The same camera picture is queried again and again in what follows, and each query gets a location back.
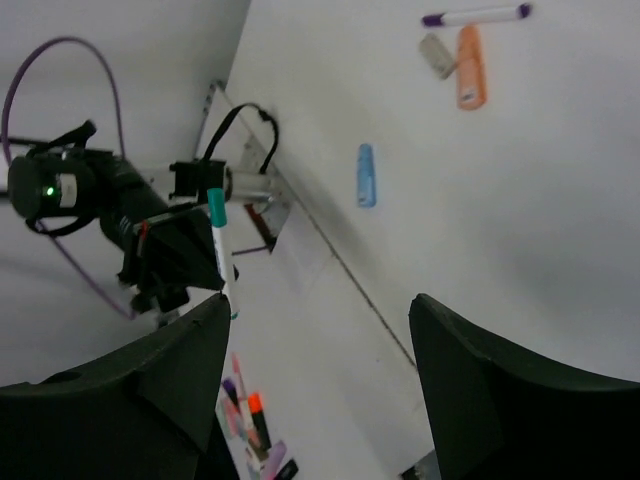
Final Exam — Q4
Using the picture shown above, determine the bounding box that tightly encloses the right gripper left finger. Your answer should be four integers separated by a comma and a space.
1, 294, 235, 479

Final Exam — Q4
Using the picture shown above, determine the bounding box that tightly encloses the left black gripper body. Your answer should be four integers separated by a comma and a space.
117, 219, 190, 314

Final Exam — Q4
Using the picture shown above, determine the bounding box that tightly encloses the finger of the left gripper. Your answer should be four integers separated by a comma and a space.
146, 207, 224, 291

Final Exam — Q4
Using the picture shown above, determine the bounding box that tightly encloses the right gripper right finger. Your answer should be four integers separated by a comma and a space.
409, 294, 639, 479

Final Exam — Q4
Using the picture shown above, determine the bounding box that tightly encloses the green capped white marker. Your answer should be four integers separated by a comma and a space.
207, 188, 239, 320

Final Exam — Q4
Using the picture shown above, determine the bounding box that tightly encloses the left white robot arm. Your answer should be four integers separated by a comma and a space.
8, 107, 277, 314

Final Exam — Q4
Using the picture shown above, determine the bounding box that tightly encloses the stationery reference picture sheet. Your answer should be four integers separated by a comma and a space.
216, 352, 301, 479

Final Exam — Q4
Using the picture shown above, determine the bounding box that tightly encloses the blue highlighter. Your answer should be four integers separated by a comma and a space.
356, 144, 377, 208

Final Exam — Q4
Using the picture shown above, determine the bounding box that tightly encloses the grey eraser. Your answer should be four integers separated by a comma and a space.
419, 33, 456, 80

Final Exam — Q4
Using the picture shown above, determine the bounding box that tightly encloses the orange highlighter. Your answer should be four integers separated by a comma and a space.
456, 25, 488, 111

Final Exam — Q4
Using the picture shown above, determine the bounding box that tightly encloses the purple capped white marker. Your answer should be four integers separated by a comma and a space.
421, 2, 533, 28

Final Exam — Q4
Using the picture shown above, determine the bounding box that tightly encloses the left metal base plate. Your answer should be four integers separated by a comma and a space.
231, 136, 294, 251

